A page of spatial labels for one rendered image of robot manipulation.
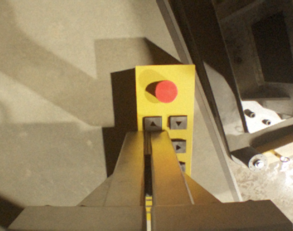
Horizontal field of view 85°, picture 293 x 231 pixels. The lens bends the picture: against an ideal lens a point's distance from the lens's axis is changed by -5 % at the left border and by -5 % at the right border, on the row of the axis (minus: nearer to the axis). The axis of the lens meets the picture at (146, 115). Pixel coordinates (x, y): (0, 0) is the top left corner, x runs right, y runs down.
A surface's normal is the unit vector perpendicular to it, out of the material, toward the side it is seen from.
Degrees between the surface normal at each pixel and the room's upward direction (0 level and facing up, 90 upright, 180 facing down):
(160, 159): 90
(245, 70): 0
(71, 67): 0
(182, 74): 0
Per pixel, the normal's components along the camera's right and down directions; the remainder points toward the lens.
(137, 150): -0.03, -0.97
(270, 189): 0.00, 0.24
